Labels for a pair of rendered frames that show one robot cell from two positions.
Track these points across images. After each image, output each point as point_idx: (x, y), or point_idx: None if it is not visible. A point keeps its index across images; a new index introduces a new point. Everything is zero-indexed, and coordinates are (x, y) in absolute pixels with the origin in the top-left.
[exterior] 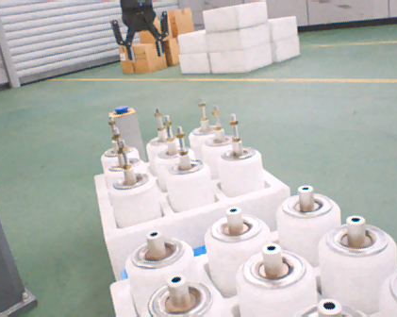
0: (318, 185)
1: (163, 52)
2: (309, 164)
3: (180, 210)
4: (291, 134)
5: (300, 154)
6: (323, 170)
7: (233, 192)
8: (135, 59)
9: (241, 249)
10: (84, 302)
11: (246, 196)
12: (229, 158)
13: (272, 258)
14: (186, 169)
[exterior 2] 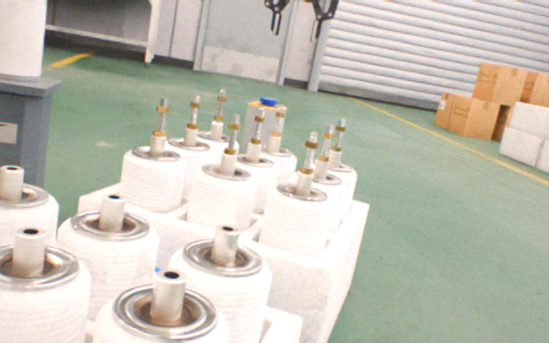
0: (476, 341)
1: (317, 37)
2: (504, 314)
3: (188, 220)
4: (536, 272)
5: (511, 297)
6: (514, 332)
7: (264, 238)
8: (276, 32)
9: (71, 243)
10: None
11: (269, 249)
12: (279, 189)
13: (16, 242)
14: (221, 173)
